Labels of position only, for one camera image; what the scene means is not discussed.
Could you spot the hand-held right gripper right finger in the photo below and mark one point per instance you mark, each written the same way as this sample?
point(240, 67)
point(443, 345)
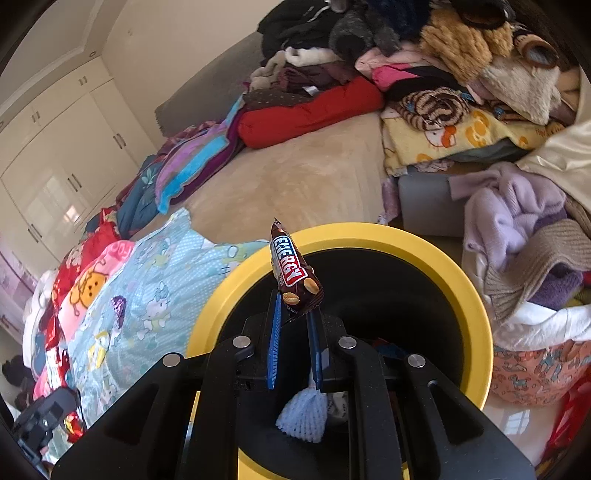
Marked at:
point(314, 350)

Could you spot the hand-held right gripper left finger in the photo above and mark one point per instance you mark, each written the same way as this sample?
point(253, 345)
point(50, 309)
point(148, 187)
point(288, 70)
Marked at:
point(276, 337)

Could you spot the red thin wrapper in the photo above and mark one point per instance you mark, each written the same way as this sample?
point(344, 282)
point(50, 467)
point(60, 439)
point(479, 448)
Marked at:
point(74, 427)

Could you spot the white printed plastic bag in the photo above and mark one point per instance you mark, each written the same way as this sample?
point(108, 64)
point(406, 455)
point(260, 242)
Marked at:
point(339, 406)

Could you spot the white foam fruit net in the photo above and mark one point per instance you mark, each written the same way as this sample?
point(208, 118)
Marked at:
point(300, 415)

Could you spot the brown candy bar wrapper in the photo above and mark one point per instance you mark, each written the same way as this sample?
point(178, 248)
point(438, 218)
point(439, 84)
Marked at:
point(291, 272)

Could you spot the black bin with yellow rim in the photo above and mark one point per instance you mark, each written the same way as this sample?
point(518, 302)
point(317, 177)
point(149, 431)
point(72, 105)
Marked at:
point(415, 244)

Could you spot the dark slippers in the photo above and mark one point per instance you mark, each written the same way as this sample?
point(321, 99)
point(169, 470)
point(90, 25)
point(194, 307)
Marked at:
point(18, 378)

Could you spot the light blue cat print blanket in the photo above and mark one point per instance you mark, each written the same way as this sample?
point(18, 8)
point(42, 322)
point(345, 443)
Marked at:
point(161, 277)

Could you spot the pink bear print blanket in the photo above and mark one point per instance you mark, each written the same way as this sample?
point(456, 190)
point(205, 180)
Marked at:
point(92, 277)

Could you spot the beige bed sheet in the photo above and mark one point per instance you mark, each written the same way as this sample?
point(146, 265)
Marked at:
point(300, 170)

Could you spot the grey storage box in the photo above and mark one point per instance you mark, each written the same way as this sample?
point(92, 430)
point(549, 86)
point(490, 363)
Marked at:
point(425, 198)

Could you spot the red floral quilt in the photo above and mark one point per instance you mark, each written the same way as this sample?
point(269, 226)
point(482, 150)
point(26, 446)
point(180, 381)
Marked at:
point(99, 235)

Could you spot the striped purple pillow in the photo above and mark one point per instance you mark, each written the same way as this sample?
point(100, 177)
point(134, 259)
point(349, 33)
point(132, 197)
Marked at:
point(194, 161)

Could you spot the blue floral quilt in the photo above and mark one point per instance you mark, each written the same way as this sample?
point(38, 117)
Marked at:
point(143, 194)

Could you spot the dark red patterned blanket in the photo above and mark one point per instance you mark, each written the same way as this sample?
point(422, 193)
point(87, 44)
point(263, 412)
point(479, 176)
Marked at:
point(184, 136)

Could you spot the pink horse print basket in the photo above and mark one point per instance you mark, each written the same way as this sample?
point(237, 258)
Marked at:
point(535, 374)

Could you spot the red garment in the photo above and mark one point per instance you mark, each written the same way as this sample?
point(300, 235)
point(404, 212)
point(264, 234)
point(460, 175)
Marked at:
point(314, 110)

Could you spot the lavender sweater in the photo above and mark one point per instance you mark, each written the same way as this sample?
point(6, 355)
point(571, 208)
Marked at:
point(508, 207)

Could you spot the brown knit garment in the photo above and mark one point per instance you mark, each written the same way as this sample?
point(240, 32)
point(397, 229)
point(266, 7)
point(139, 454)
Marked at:
point(545, 258)

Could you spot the grey headboard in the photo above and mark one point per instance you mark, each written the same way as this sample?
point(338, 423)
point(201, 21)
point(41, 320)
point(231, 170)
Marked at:
point(207, 87)

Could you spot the yellow cartoon print blanket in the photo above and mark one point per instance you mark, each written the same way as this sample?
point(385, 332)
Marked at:
point(461, 138)

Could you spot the red bag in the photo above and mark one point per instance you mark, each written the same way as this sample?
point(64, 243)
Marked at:
point(568, 420)

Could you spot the white wardrobe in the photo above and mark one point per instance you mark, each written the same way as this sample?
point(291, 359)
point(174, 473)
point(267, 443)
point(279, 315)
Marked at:
point(60, 152)

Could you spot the maroon garment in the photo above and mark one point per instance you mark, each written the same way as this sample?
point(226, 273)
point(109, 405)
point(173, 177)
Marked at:
point(314, 74)

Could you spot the tiger striped garment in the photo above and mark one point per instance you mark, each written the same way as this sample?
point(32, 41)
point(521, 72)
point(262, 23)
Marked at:
point(434, 108)

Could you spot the white fleece garment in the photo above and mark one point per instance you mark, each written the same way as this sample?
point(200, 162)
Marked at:
point(304, 55)

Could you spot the pink garment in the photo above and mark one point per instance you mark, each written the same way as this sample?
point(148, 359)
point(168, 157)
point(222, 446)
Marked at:
point(392, 74)

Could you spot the grey fuzzy garment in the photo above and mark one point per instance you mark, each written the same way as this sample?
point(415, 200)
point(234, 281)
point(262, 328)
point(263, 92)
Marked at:
point(355, 32)

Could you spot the cream satin fabric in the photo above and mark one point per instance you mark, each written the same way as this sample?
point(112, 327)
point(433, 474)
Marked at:
point(563, 157)

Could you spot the tan fuzzy garment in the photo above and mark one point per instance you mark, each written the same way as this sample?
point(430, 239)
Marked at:
point(461, 50)

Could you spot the recessed ceiling light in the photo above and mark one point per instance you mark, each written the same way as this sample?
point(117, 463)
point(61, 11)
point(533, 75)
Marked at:
point(92, 53)

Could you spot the cream fleece garment brown cuff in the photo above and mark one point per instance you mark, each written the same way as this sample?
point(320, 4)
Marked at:
point(521, 78)

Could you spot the dark blue fuzzy garment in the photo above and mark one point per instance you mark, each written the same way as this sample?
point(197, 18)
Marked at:
point(397, 16)

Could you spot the black plush garment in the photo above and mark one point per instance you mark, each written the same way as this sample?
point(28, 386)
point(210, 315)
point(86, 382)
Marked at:
point(480, 11)

